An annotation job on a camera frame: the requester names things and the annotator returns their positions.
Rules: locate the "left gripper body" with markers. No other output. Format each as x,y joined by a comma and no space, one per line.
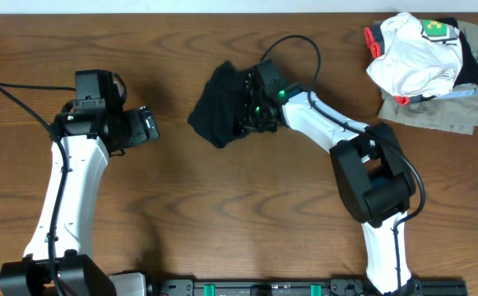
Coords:
131,129

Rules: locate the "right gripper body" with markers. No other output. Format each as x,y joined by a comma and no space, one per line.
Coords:
254,116

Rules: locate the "black t-shirt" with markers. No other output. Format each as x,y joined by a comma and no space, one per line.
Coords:
213,117

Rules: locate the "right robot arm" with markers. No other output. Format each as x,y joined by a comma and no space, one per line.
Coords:
372,175

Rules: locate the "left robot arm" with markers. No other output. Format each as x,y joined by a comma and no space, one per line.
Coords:
88,131

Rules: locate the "red and grey garment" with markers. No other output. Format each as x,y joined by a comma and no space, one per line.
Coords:
374,40

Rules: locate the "white printed t-shirt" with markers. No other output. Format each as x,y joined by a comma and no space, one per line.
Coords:
423,59

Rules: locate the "olive khaki garment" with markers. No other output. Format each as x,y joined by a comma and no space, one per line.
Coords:
449,115

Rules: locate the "light blue garment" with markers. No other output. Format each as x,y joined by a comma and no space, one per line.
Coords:
461,91

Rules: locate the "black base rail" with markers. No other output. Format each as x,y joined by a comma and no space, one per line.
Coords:
334,287

